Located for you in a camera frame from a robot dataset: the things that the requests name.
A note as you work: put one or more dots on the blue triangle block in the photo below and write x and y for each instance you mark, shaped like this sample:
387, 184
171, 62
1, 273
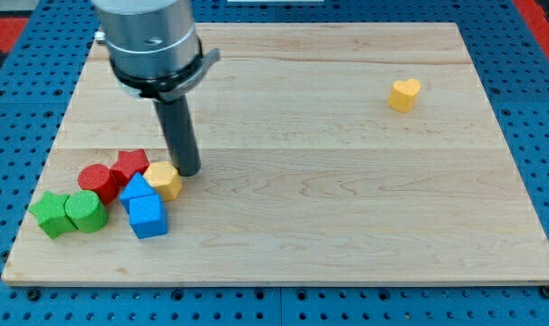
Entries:
137, 187

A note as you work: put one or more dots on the red cylinder block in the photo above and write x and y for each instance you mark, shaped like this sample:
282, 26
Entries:
99, 179

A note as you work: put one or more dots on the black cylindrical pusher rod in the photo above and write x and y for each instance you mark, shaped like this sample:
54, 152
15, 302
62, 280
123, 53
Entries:
177, 128

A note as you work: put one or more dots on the green cylinder block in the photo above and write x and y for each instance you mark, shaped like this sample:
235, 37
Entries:
86, 211

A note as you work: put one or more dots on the yellow heart block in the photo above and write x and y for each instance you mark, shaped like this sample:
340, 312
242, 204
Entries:
403, 94

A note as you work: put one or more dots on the green star block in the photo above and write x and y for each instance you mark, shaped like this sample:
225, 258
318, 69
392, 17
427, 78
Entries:
50, 215

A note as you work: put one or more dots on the wooden board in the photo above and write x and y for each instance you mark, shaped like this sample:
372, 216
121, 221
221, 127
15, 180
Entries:
310, 179

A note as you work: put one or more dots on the red star block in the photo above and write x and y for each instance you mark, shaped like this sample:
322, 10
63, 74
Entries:
128, 163

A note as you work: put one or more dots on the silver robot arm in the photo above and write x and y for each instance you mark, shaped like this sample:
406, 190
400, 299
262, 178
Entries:
154, 47

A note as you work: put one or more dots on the yellow hexagon block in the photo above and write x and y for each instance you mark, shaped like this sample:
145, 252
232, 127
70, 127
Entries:
164, 178

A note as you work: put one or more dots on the blue pentagon block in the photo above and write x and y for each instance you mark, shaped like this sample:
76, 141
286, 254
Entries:
148, 216

